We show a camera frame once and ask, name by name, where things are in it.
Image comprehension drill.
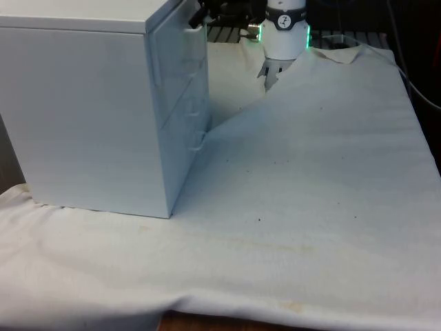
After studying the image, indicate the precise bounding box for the white chest of drawers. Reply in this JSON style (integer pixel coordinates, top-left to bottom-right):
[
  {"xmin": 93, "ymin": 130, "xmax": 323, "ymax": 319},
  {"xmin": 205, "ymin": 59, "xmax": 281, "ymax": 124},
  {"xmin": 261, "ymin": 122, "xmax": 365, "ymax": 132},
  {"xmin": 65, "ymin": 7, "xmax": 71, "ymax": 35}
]
[{"xmin": 0, "ymin": 0, "xmax": 212, "ymax": 220}]

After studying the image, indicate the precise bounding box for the grey cable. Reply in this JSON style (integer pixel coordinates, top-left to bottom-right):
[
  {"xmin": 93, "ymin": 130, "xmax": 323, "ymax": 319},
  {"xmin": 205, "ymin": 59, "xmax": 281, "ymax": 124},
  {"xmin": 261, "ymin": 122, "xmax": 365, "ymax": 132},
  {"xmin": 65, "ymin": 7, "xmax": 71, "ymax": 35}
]
[{"xmin": 398, "ymin": 63, "xmax": 441, "ymax": 110}]

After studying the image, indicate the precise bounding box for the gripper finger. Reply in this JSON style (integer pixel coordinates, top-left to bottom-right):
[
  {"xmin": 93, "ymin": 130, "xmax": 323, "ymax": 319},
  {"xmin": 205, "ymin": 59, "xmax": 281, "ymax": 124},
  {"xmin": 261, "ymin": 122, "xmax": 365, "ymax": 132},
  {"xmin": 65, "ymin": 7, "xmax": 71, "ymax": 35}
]
[{"xmin": 187, "ymin": 0, "xmax": 212, "ymax": 29}]

